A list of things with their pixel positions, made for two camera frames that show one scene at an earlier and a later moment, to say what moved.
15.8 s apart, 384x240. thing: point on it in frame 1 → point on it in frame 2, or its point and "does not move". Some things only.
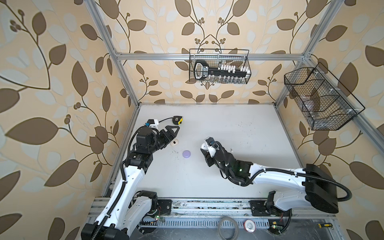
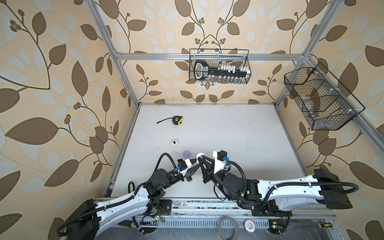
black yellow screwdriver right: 325,224 does not move
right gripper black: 208,158 → 208,173
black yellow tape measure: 176,119 does not move
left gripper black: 170,135 → 189,172
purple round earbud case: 186,154 does not move
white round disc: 249,226 does not move
